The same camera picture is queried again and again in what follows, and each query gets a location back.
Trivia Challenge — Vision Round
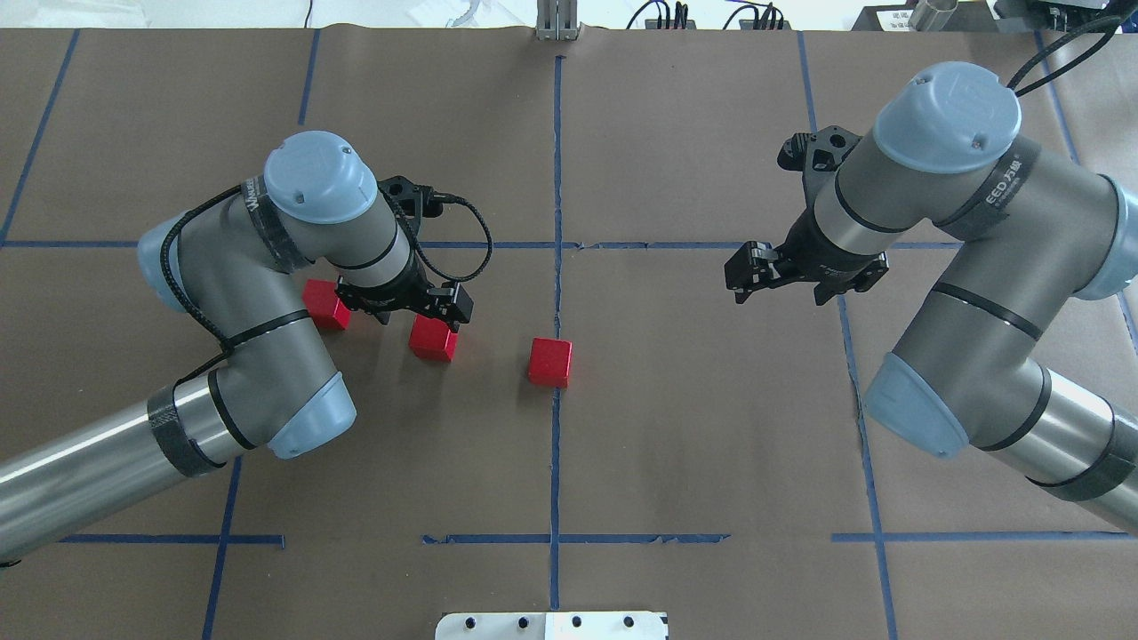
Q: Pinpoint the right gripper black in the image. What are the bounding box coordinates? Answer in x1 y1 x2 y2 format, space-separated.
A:
724 208 889 307

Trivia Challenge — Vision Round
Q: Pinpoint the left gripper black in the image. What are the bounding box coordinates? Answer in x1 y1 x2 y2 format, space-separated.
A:
336 259 473 333

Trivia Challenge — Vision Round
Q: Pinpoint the red block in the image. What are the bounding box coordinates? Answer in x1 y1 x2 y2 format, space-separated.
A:
409 315 459 362
525 337 574 388
300 279 352 331

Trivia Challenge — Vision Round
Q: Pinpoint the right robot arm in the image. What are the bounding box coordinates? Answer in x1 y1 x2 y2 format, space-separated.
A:
725 61 1137 533

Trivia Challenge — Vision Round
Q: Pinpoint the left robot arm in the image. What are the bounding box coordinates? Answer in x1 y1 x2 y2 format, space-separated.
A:
1 131 476 568

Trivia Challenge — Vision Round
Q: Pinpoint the metal cup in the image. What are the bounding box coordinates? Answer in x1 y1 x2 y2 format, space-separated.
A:
908 0 959 32

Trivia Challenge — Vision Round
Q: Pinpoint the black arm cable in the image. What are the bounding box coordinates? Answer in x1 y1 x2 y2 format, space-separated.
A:
160 182 493 356

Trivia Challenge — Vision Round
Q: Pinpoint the aluminium frame post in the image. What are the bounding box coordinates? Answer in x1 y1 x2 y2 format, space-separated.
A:
535 0 582 41

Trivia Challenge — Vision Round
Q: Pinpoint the white pedestal column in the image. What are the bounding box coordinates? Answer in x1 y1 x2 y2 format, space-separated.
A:
435 609 669 639

